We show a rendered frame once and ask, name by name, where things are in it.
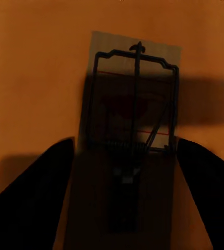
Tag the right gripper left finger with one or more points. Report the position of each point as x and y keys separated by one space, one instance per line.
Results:
x=31 y=205

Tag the cabinet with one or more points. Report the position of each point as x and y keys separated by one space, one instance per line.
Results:
x=44 y=54

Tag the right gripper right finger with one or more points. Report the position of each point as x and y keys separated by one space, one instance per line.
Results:
x=204 y=174

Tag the mousetrap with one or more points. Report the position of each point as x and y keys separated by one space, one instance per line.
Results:
x=122 y=185

